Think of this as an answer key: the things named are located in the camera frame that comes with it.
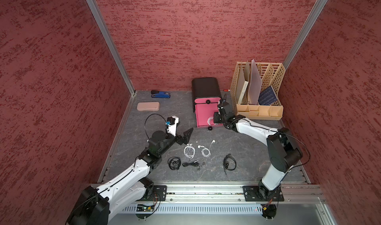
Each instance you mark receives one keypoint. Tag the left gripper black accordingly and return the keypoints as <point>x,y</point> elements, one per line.
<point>185,138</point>

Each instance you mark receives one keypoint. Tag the white earphones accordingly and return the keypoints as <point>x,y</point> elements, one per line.
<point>205,151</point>
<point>189,151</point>
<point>210,121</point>

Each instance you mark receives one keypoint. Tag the pink drawer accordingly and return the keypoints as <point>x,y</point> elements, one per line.
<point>203,112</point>
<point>207,100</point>

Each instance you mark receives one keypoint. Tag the black earphones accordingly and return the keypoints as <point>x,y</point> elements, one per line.
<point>174,163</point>
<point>229,163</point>
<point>194,164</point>

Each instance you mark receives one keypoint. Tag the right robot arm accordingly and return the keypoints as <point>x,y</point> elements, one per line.
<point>285,151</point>

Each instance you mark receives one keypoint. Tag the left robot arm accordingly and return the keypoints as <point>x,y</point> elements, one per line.
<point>98,206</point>

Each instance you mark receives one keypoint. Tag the black drawer cabinet shell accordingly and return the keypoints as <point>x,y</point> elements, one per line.
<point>204,88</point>

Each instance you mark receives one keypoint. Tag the white booklet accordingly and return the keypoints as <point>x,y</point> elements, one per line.
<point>241,90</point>

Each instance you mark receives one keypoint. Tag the translucent plastic folder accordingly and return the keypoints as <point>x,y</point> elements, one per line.
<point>255,84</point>

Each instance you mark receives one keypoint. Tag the beige file organizer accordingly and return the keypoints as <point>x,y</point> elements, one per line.
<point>271,75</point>

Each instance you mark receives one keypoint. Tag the dark blue notebook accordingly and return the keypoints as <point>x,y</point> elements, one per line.
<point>267,97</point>

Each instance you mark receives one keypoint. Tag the pink pencil case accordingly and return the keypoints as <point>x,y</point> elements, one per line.
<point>148,106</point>

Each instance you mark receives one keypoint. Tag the blue stapler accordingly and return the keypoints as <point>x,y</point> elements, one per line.
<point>159,94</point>

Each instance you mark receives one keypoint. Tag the vented metal strip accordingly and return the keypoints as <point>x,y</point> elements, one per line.
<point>211,209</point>

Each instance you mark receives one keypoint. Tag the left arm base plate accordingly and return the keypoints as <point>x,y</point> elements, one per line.
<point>155,193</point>

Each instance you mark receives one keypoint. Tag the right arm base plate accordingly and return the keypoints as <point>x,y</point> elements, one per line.
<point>251,193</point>

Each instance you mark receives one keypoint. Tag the aluminium front rail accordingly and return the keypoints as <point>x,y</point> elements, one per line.
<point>232,193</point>

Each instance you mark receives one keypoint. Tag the right corner aluminium post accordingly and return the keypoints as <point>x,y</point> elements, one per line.
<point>306,28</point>

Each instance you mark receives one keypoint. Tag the corner aluminium post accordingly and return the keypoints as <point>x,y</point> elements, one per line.
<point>111,45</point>
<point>306,28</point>

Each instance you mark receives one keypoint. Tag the left corner aluminium post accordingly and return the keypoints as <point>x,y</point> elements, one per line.
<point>111,45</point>

